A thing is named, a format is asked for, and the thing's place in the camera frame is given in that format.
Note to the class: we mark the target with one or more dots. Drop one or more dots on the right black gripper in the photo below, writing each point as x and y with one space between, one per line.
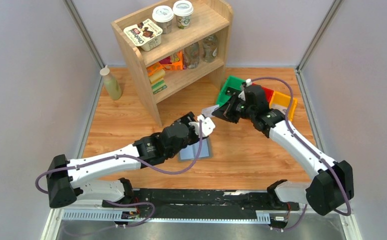
231 108

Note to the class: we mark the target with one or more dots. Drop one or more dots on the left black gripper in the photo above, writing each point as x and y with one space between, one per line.
189 120

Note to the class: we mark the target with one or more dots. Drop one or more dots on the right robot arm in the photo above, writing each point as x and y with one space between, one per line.
331 183

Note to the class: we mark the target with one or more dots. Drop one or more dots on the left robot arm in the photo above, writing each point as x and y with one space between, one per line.
79 179

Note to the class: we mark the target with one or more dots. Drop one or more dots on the black card in green bin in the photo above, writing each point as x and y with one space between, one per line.
231 92

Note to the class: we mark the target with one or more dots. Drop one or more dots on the green plastic bin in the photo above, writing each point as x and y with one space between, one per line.
231 82

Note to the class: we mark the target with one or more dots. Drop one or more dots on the red plastic bin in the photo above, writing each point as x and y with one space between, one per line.
269 92

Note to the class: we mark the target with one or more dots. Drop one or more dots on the yellow plastic bin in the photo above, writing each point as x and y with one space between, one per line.
280 101

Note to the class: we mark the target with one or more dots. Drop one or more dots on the stacked sponges pack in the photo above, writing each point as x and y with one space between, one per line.
156 74

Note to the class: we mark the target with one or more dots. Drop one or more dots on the left clear glass jar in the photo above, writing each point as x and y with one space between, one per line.
191 55

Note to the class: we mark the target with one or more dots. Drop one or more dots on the clear glass jar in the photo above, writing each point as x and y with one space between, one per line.
210 48
191 55

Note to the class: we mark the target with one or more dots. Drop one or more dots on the right clear glass jar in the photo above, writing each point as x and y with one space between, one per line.
210 48

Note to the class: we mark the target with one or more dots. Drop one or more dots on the orange snack package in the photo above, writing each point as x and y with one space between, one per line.
174 62

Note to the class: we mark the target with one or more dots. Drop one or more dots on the wooden shelf unit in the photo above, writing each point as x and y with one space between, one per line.
209 17

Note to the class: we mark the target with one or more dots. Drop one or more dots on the green squeeze bottle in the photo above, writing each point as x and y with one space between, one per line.
110 83

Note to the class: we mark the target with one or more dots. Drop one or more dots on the Chobani yogurt pack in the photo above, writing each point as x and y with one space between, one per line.
145 34

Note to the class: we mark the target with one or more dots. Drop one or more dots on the right paper coffee cup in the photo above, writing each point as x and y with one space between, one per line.
183 10

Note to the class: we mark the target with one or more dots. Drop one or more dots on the paper coffee cup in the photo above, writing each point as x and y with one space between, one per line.
163 16
183 10

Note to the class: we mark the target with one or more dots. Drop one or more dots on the left paper coffee cup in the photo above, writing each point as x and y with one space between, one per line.
163 16

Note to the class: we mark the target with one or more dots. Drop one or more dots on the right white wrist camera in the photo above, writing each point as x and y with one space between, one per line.
248 82

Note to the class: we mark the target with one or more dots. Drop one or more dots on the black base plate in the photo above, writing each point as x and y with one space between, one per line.
207 204

